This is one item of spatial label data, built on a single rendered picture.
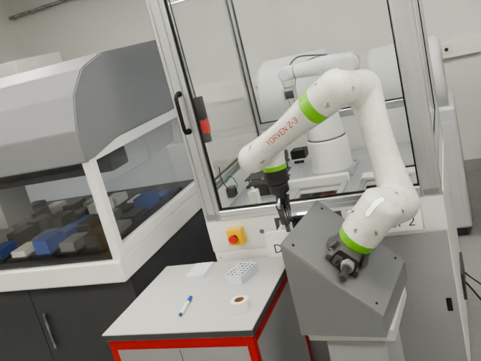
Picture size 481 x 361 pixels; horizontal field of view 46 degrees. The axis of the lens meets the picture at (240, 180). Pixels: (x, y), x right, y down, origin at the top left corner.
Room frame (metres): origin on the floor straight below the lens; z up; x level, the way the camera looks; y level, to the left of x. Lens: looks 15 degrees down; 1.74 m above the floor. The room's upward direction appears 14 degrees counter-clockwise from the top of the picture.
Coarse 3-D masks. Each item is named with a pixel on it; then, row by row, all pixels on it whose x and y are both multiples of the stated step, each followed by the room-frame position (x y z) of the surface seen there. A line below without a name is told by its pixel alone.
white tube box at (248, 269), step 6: (240, 264) 2.26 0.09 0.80; (246, 264) 2.24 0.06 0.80; (252, 264) 2.24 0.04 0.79; (234, 270) 2.21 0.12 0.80; (240, 270) 2.20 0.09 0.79; (246, 270) 2.18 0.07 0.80; (252, 270) 2.20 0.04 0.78; (228, 276) 2.17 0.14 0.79; (234, 276) 2.16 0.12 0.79; (240, 276) 2.14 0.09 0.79; (246, 276) 2.17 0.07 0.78; (228, 282) 2.18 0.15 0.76; (234, 282) 2.16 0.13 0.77; (240, 282) 2.14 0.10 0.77
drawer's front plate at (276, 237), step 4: (268, 232) 2.19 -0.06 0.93; (272, 232) 2.18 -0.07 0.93; (276, 232) 2.17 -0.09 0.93; (280, 232) 2.17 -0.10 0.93; (284, 232) 2.16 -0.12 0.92; (268, 236) 2.19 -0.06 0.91; (272, 236) 2.18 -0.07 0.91; (276, 236) 2.17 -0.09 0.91; (280, 236) 2.17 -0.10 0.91; (284, 236) 2.16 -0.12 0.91; (268, 240) 2.19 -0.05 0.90; (272, 240) 2.18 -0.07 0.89; (276, 240) 2.18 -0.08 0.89; (280, 240) 2.17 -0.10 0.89; (268, 244) 2.19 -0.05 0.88; (272, 244) 2.18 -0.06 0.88; (268, 248) 2.19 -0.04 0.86; (272, 248) 2.19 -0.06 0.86; (276, 248) 2.18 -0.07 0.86; (280, 248) 2.17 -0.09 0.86; (272, 252) 2.19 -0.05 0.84; (280, 252) 2.17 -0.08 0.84; (272, 256) 2.19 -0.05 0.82; (276, 256) 2.18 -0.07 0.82; (280, 256) 2.18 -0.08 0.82
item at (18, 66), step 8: (40, 56) 6.16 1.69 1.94; (48, 56) 6.26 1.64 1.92; (56, 56) 6.37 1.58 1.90; (0, 64) 5.90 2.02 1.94; (8, 64) 5.85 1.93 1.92; (16, 64) 5.84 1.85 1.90; (24, 64) 5.93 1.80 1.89; (32, 64) 6.03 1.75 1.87; (40, 64) 6.13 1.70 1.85; (48, 64) 6.23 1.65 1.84; (0, 72) 5.91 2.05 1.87; (8, 72) 5.87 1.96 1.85; (16, 72) 5.82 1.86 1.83
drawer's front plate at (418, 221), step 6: (348, 210) 2.22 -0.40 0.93; (420, 210) 2.09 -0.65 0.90; (414, 216) 2.10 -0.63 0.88; (420, 216) 2.10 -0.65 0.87; (408, 222) 2.11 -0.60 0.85; (414, 222) 2.10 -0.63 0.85; (420, 222) 2.10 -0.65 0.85; (396, 228) 2.13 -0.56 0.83; (402, 228) 2.12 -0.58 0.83; (408, 228) 2.12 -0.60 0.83; (414, 228) 2.11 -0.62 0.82; (420, 228) 2.10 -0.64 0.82
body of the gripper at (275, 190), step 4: (284, 184) 2.11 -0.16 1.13; (272, 188) 2.11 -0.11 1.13; (276, 188) 2.10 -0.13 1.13; (280, 188) 2.10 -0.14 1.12; (284, 188) 2.10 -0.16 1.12; (288, 188) 2.12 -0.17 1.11; (272, 192) 2.12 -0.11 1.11; (276, 192) 2.10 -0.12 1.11; (280, 192) 2.10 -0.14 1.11; (284, 192) 2.10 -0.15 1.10; (276, 196) 2.11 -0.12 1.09; (280, 196) 2.10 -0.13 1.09; (284, 196) 2.14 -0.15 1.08; (276, 200) 2.10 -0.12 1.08; (280, 200) 2.10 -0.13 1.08; (284, 204) 2.12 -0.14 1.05
